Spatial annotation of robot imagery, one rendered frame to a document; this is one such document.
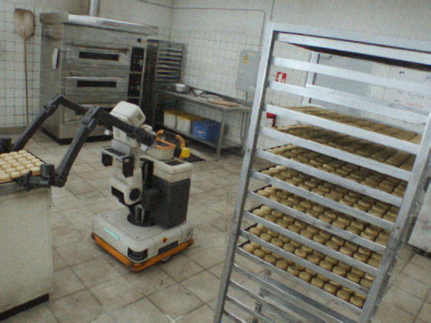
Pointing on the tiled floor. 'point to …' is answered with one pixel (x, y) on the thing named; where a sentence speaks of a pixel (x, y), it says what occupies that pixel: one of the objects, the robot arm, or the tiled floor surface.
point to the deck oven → (89, 68)
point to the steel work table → (211, 108)
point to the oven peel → (22, 25)
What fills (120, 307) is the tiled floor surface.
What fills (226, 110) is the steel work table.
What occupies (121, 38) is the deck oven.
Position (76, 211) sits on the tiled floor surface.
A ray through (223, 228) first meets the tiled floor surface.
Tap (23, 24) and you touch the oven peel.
